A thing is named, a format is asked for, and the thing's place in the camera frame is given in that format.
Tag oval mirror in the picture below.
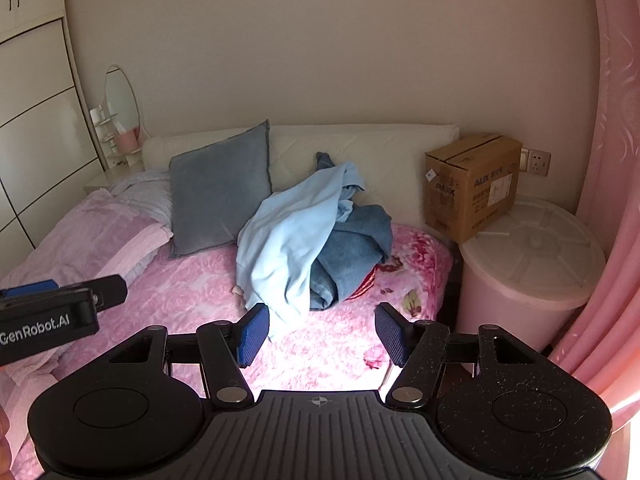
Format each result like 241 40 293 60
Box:
104 65 141 131

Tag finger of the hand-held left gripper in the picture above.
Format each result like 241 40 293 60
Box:
82 274 129 312
0 280 59 301

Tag grey pillow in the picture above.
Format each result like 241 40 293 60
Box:
168 120 273 259

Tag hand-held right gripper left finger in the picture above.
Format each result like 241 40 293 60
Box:
107 303 271 407

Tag white padded headboard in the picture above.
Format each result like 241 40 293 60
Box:
142 123 461 233

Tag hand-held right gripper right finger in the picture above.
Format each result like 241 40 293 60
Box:
374 302 543 408

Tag unfolded blue denim jeans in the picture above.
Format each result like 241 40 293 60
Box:
309 151 394 311

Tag red cloth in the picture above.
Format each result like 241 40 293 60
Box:
345 265 381 302

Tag pink curtain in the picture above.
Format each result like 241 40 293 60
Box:
547 0 640 461

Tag light blue sweatshirt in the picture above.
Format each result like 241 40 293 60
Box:
236 162 367 343

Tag white dressing table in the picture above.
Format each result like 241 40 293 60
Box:
84 157 147 196

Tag brown cardboard box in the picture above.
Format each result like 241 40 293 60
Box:
424 133 524 244

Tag pink floral blanket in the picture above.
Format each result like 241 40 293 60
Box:
0 220 456 480

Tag beige wall socket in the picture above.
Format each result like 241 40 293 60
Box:
527 149 551 177

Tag striped ruffled pillow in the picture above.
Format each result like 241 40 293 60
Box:
107 169 173 226

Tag pink bucket with lid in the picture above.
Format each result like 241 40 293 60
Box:
457 199 607 376

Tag white wardrobe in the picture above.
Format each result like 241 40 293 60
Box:
0 0 103 281

